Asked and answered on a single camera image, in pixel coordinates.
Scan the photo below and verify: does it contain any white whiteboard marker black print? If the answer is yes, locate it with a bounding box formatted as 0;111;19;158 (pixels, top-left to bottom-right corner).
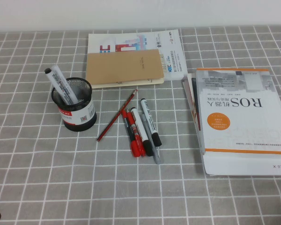
140;98;163;147

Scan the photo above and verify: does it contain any black pen red cap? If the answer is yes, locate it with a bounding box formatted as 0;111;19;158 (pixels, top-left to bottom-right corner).
121;109;141;158

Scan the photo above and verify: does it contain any grey translucent pen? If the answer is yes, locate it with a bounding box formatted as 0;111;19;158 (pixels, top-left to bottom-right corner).
141;114;163;165

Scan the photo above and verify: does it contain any black mesh pen holder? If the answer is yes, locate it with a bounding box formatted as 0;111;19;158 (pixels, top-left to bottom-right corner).
51;77;97;132

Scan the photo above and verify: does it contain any white marker black cap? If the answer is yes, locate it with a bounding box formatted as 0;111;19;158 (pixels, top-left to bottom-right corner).
130;107;153;157

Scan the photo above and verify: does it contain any red pencil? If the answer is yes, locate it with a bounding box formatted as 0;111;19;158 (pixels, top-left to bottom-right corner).
96;89;139;142

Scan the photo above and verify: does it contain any brown kraft notebook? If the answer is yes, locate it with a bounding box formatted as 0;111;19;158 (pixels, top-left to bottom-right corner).
85;48;165;89

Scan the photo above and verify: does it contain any thin orange white book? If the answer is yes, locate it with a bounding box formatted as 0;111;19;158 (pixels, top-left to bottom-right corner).
181;73;202;132

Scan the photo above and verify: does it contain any white printed magazine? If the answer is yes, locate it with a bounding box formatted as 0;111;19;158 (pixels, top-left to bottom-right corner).
88;29;188;81

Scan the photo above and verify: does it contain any white marker colourful label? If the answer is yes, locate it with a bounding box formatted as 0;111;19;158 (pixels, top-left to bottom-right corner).
44;65;75;105

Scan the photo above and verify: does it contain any white orange ROS book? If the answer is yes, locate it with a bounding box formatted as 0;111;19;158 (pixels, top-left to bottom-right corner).
195;68;281;156

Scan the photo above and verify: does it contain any grey checked tablecloth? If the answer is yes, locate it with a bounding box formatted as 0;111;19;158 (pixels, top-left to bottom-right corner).
0;24;281;225

